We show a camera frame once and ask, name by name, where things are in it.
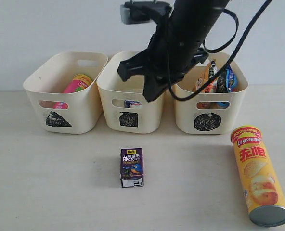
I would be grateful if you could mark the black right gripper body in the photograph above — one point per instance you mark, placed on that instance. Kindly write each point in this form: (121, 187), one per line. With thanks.
(173, 51)

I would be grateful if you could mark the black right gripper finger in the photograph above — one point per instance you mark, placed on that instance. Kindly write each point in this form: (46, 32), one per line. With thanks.
(136, 65)
(154, 87)

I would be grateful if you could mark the blue white milk carton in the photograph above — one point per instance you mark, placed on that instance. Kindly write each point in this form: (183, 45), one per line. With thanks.
(132, 104)

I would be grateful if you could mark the orange instant noodle packet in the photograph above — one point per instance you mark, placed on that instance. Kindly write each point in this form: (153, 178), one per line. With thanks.
(209, 72)

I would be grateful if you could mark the pink Lays chips can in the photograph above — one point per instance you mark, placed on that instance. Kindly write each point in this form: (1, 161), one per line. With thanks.
(79, 82)

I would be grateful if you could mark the blue instant noodle packet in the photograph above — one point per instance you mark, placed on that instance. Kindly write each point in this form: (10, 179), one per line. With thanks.
(227, 82)

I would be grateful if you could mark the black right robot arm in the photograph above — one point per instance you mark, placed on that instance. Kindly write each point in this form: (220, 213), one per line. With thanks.
(183, 12)

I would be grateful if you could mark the cream bin with square mark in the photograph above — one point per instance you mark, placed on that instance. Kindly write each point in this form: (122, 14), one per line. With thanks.
(113, 92)

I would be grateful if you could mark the cream bin with circle mark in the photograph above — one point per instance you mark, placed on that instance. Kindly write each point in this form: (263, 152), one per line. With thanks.
(208, 113)

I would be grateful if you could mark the purple juice carton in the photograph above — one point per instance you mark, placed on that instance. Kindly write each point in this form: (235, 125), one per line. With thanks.
(131, 167)

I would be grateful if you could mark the cream bin with triangle mark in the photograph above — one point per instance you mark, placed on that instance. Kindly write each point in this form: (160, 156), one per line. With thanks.
(71, 113)

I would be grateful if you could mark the yellow Lays chips can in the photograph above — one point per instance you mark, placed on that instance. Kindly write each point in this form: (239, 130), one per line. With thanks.
(262, 191)

